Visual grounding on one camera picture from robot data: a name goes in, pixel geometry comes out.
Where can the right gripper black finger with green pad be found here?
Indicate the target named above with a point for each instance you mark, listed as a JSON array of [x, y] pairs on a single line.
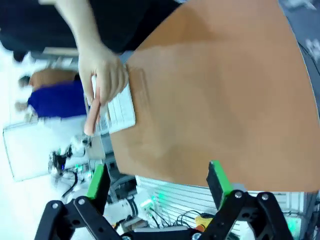
[[220, 176]]

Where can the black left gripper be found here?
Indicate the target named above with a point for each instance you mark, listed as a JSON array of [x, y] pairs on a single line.
[[56, 162]]

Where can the pink and white lint roller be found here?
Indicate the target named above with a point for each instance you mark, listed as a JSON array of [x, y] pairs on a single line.
[[121, 112]]

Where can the person's left forearm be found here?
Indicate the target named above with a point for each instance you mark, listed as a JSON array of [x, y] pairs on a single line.
[[77, 25]]

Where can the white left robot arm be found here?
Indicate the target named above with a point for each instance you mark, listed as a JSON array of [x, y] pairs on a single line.
[[80, 146]]

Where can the person's left hand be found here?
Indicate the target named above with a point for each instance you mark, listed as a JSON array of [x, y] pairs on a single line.
[[105, 72]]

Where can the yellow emergency stop box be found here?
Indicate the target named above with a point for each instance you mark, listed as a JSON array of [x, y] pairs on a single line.
[[203, 220]]

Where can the white power adapter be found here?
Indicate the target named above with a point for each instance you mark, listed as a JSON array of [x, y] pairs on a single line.
[[148, 205]]

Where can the white rectangular tabletop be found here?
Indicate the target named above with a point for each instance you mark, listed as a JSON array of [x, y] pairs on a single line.
[[27, 150]]

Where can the person in blue shirt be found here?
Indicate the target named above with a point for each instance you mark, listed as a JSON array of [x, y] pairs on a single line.
[[57, 100]]

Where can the person's black T-shirt torso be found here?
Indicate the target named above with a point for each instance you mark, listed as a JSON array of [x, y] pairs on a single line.
[[125, 20]]

